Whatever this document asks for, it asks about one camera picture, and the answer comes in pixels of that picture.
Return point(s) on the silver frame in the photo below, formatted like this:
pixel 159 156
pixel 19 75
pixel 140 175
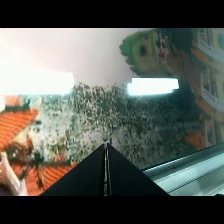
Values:
pixel 193 176

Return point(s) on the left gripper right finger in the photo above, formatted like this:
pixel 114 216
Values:
pixel 130 181

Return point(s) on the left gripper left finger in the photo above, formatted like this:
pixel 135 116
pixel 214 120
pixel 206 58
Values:
pixel 85 180

